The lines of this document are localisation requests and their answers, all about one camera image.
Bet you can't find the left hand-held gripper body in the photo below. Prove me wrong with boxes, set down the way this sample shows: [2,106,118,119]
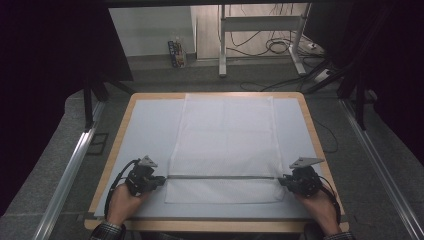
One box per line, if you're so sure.
[125,155,158,197]

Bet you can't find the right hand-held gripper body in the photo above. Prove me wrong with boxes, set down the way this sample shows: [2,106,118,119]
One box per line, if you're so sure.
[286,156,325,198]

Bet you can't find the white mesh laundry bag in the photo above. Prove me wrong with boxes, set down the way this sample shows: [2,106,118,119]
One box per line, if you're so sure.
[164,93,286,205]

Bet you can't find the person's left hand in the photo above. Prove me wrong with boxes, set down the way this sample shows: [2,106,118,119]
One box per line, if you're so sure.
[106,182,150,228]

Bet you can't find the person's right hand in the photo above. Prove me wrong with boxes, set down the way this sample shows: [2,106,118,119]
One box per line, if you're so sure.
[294,190,342,236]

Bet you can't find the white table mat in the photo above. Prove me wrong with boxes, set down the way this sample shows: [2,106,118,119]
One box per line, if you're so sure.
[94,97,338,220]

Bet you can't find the black metal stand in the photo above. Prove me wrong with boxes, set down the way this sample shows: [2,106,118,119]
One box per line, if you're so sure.
[301,59,368,132]
[82,77,135,132]

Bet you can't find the white power strip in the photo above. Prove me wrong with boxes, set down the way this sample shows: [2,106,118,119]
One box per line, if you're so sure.
[313,68,332,83]

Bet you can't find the blue printed box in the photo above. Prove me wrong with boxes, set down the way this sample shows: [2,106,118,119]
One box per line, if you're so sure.
[167,39,187,69]

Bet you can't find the black curtain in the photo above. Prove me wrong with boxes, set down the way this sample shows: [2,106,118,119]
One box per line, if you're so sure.
[0,0,135,219]
[304,0,424,165]

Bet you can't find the white cabinet panel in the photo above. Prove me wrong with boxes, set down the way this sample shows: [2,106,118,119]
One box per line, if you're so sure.
[109,6,198,58]

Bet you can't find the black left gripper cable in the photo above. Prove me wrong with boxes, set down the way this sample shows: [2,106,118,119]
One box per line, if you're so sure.
[104,158,142,220]

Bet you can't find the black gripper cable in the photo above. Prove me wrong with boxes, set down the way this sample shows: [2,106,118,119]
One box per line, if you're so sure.
[104,158,142,220]
[318,175,342,225]

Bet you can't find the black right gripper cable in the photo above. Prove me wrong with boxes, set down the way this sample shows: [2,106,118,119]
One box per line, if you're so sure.
[318,175,342,225]

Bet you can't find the thin black floor cable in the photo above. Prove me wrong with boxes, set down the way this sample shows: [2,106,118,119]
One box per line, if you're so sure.
[312,117,340,155]

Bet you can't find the black floor frame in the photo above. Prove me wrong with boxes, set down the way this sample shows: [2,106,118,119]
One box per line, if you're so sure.
[86,132,110,156]

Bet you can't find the aluminium floor rail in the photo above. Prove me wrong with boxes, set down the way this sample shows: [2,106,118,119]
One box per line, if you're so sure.
[33,100,107,240]
[339,99,424,240]

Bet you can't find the long black floor cable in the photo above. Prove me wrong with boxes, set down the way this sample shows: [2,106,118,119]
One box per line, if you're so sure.
[239,76,304,92]

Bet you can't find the tangle of black floor cables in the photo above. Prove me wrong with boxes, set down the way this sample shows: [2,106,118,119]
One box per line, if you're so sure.
[226,29,303,58]

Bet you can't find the white metal desk frame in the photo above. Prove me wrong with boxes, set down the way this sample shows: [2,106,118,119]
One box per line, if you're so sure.
[218,3,313,78]

